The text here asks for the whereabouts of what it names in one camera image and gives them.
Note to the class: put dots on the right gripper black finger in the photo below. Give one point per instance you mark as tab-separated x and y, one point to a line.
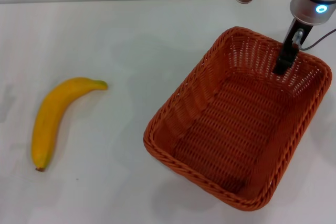
284	56
306	32

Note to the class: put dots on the orange woven rectangular basket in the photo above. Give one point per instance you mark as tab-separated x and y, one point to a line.
236	134

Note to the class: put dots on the yellow banana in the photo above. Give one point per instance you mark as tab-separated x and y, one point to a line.
50	108

